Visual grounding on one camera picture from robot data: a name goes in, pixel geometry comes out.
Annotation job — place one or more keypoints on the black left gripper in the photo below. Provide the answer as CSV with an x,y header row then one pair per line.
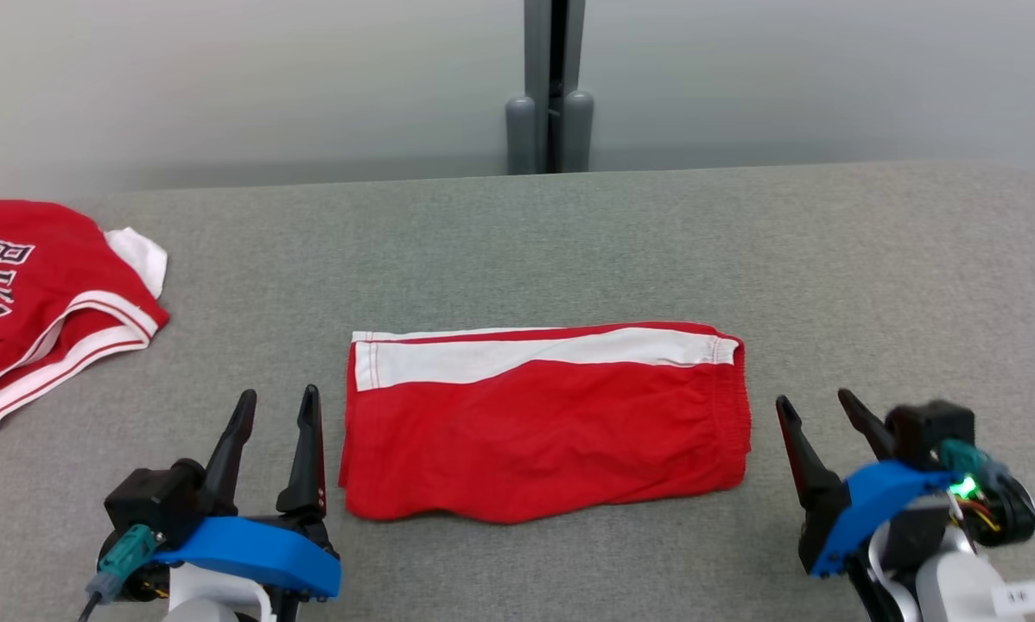
x,y
314,529

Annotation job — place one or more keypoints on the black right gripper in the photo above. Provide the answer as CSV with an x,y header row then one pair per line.
x,y
820,536

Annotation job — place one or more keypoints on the red shorts with white stripe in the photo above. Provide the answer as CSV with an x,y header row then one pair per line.
x,y
552,441

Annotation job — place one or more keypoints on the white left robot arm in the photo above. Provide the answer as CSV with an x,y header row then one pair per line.
x,y
206,596

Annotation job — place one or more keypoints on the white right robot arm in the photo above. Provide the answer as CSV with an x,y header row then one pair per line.
x,y
958,587

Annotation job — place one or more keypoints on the white paper label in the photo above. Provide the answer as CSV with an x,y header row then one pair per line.
x,y
1027,596

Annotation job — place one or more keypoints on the blue right camera mount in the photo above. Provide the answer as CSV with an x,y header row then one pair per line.
x,y
880,492

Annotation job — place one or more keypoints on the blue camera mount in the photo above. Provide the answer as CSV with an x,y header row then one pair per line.
x,y
250,553
880,492

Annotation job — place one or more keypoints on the blue left camera mount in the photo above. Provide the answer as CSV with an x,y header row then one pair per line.
x,y
250,553

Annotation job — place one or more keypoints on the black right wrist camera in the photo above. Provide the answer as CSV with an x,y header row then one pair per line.
x,y
928,428

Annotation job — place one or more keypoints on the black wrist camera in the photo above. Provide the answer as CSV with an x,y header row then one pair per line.
x,y
928,428
150,497

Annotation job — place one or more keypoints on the teal right camera connector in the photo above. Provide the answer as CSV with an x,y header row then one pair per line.
x,y
958,453

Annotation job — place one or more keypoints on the teal camera connector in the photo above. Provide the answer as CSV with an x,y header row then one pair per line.
x,y
958,453
124,553

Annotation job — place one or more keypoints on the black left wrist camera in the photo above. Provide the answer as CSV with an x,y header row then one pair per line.
x,y
150,497

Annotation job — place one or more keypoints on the teal left camera connector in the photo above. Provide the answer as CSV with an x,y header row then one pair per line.
x,y
124,553

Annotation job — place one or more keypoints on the grey partition post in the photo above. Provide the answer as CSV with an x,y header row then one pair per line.
x,y
536,52

